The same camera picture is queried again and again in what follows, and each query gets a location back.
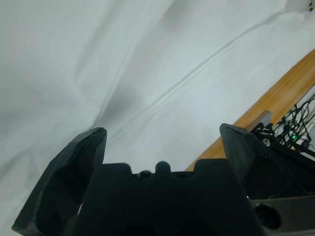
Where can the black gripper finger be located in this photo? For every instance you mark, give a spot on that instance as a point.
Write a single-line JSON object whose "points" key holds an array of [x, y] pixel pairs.
{"points": [[253, 167], [61, 177]]}

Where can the white t-shirt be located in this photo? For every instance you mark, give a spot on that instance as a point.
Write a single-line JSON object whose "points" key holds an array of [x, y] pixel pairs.
{"points": [[123, 73]]}

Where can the grey camera mount plate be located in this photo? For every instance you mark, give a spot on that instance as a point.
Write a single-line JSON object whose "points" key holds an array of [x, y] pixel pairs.
{"points": [[267, 118]]}

